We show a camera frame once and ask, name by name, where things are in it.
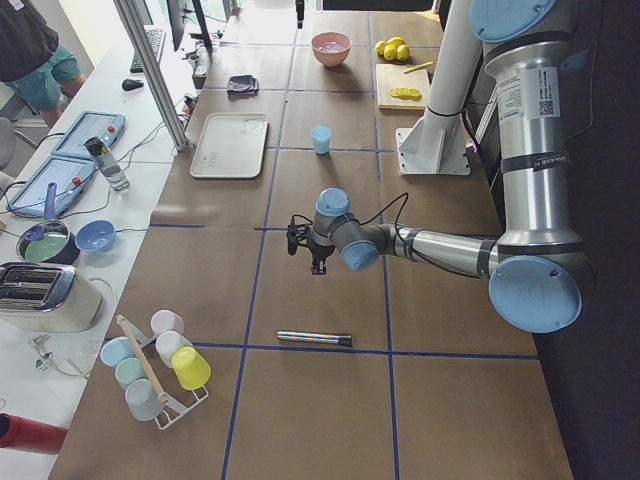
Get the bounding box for cream bear serving tray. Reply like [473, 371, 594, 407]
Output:
[189, 112, 268, 179]

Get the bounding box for blue teach pendant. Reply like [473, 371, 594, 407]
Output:
[51, 111, 126, 159]
[5, 155, 97, 219]

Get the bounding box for yellow-green knife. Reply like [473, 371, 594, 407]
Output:
[403, 61, 435, 75]

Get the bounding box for grey cup on rack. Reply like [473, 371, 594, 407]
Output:
[125, 378, 164, 421]

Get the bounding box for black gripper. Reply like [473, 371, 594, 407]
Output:
[286, 223, 334, 275]

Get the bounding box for clear water bottle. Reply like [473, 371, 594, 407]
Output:
[84, 137, 129, 191]

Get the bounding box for blue bowl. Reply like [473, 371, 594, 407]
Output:
[75, 220, 116, 253]

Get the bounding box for black computer mouse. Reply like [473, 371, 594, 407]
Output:
[121, 78, 144, 92]

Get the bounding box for person in green shorts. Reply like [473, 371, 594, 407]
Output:
[1, 1, 85, 127]

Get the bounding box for cream toaster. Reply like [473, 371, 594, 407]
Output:
[1, 262, 102, 333]

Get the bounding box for whole yellow lemon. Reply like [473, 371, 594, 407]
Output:
[375, 41, 386, 56]
[387, 36, 405, 47]
[383, 44, 397, 61]
[395, 44, 411, 63]

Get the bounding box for folded grey cloth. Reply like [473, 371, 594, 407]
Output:
[226, 74, 260, 96]

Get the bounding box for blue teach pendant near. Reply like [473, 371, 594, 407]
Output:
[5, 155, 97, 219]

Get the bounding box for pink bowl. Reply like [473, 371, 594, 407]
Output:
[311, 32, 352, 67]

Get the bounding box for dark saucepan purple handle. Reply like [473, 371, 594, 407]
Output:
[16, 182, 80, 265]

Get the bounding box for white wire cup rack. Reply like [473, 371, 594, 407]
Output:
[130, 329, 210, 432]

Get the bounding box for yellow-green cup on rack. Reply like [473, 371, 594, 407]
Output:
[171, 346, 212, 391]

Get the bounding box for light blue plastic cup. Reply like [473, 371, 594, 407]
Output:
[311, 125, 332, 155]

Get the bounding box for wooden rack handle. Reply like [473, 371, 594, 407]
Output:
[115, 314, 169, 404]

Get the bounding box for red cylinder bottle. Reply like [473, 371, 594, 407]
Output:
[1, 413, 68, 455]

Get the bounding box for aluminium frame post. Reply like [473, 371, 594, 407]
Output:
[114, 0, 189, 152]

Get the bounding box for pink cup on rack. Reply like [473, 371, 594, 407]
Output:
[150, 309, 185, 337]

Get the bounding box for lemon slices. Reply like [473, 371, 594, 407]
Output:
[389, 87, 422, 101]

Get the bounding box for black keyboard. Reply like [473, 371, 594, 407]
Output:
[129, 26, 166, 73]

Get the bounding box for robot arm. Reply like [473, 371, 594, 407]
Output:
[286, 1, 595, 333]

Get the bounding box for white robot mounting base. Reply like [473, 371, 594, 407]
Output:
[396, 0, 482, 175]

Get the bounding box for steel muddler rod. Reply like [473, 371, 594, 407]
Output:
[276, 330, 353, 347]

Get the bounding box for blue teach pendant far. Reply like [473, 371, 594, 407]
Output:
[51, 111, 126, 159]

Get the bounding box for light blue cup on rack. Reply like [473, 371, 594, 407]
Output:
[99, 336, 136, 369]

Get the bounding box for white cup on rack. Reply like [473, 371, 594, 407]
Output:
[155, 330, 193, 369]

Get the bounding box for wooden cutting board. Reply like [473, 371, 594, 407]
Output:
[375, 64, 430, 111]

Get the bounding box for mint green cup on rack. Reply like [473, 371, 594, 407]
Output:
[115, 357, 147, 390]

